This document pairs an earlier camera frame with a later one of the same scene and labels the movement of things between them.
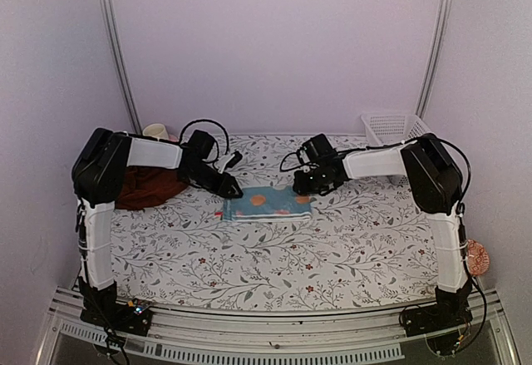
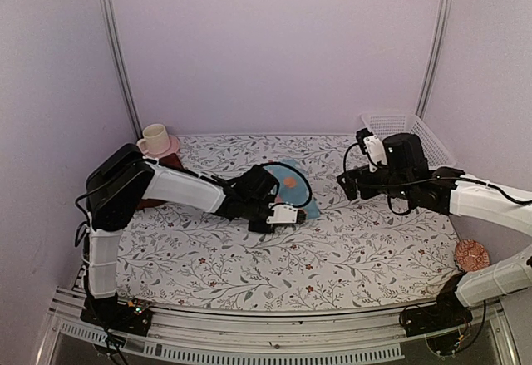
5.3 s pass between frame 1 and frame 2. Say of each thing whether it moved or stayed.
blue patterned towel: moved
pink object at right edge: stayed
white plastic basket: stayed
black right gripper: moved
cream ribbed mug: stayed
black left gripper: moved
